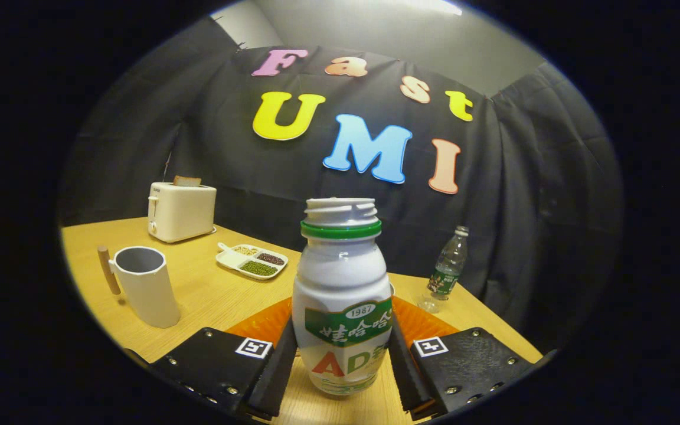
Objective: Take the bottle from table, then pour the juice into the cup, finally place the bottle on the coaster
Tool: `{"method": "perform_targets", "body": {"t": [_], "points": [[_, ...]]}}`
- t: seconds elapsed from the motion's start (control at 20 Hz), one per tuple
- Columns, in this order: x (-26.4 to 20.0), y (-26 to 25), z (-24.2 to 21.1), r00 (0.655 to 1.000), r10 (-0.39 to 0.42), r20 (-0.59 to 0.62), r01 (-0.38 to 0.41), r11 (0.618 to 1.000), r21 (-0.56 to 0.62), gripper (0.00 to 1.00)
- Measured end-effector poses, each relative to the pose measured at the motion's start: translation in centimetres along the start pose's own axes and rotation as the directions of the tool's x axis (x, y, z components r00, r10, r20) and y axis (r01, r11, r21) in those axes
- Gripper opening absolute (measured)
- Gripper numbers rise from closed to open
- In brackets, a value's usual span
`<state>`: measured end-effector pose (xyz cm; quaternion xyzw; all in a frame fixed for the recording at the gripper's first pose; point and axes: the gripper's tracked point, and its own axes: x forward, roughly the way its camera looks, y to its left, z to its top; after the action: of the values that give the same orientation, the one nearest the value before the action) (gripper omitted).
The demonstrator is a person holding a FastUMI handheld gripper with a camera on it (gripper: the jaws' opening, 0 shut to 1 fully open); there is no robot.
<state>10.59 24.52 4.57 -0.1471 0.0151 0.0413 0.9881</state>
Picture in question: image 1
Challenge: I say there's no white toaster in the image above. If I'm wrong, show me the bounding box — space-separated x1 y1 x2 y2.
147 181 218 244

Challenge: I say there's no clear plastic water bottle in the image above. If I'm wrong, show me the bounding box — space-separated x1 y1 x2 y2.
417 225 470 314

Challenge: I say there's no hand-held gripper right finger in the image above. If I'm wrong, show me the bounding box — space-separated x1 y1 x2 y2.
388 295 544 421

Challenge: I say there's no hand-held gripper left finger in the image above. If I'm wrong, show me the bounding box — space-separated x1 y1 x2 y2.
150 297 299 421

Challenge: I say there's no white cup with wooden handle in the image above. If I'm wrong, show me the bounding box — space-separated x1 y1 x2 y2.
97 246 181 329

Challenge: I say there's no white juice bottle green label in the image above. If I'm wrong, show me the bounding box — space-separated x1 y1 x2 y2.
292 197 394 396

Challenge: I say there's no white divided dish with beans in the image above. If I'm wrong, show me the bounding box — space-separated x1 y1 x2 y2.
216 242 289 280

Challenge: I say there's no wooden table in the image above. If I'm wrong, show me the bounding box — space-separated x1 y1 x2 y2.
60 217 544 425

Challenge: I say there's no black backdrop cloth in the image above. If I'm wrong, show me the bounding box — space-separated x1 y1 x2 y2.
57 15 624 349

